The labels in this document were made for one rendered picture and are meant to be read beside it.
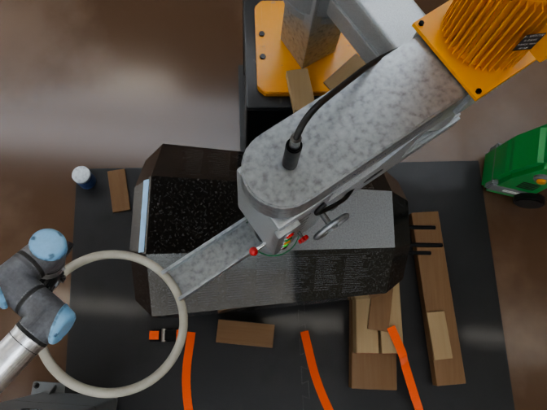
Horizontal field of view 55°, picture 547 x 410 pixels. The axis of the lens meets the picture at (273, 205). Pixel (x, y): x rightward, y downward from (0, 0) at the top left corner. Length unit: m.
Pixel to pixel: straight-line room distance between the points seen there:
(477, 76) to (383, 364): 1.82
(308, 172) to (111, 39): 2.43
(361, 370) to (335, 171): 1.74
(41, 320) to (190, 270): 0.68
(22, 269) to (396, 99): 1.06
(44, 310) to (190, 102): 2.15
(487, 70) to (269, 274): 1.21
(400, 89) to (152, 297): 1.40
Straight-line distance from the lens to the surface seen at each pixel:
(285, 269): 2.26
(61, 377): 1.80
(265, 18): 2.68
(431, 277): 3.10
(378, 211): 2.30
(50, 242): 1.47
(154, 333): 3.01
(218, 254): 1.94
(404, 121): 1.48
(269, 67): 2.54
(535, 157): 3.07
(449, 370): 3.11
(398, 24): 1.89
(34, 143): 3.44
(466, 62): 1.59
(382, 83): 1.51
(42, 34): 3.75
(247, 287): 2.31
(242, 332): 2.86
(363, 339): 2.86
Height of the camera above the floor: 2.99
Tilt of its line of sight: 75 degrees down
